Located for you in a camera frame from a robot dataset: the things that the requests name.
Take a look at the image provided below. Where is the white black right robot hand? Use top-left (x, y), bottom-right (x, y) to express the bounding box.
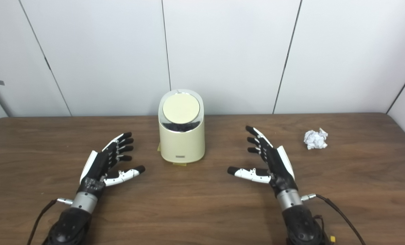
top-left (227, 126), bottom-right (299, 198)

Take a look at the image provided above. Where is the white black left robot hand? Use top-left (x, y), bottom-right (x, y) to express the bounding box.
top-left (78, 132), bottom-right (146, 198)

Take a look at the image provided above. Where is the white paper ball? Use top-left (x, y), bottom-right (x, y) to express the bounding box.
top-left (304, 128), bottom-right (328, 150)

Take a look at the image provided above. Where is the cream-colored round bin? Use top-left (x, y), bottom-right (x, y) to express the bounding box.
top-left (158, 89), bottom-right (205, 164)

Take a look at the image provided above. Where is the cream round bin lid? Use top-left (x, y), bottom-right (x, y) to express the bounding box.
top-left (162, 94), bottom-right (200, 124)

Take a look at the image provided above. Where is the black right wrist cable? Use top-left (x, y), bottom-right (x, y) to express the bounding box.
top-left (301, 193), bottom-right (366, 245)

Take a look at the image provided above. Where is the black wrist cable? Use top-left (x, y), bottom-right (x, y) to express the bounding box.
top-left (301, 193), bottom-right (366, 245)
top-left (27, 198), bottom-right (73, 245)

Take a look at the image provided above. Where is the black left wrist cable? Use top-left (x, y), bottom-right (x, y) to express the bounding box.
top-left (27, 198), bottom-right (73, 245)

